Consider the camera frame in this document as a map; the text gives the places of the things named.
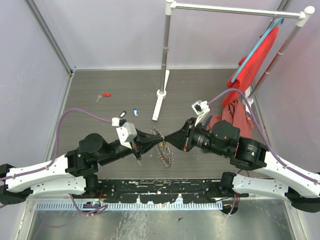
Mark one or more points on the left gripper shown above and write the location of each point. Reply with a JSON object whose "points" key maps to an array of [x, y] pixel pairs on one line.
{"points": [[142, 142]]}

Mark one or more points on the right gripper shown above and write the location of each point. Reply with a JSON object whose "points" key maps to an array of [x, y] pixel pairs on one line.
{"points": [[182, 139]]}

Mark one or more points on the metal disc keyring organizer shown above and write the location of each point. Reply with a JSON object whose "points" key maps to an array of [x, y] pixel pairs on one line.
{"points": [[165, 152]]}

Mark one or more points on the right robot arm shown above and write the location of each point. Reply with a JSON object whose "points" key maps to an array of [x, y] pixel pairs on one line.
{"points": [[285, 181]]}

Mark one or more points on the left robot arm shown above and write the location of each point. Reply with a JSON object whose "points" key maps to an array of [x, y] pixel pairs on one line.
{"points": [[74, 172]]}

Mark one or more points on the blue key tag with key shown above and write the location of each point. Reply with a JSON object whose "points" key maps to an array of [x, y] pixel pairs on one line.
{"points": [[135, 112]]}

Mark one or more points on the key with black tag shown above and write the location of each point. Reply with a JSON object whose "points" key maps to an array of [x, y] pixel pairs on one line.
{"points": [[122, 115]]}

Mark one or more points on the key with small red tag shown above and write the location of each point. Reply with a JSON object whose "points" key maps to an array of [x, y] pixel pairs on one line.
{"points": [[103, 95]]}

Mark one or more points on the red cloth on hanger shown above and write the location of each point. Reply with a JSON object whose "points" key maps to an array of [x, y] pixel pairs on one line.
{"points": [[251, 69]]}

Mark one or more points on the blue clothes hanger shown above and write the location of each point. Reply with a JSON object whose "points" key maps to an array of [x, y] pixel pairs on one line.
{"points": [[257, 47]]}

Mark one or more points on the white clothes rack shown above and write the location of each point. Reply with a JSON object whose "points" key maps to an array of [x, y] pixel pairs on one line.
{"points": [[202, 35]]}

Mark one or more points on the white slotted cable duct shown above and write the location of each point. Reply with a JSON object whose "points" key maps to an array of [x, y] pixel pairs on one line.
{"points": [[176, 206]]}

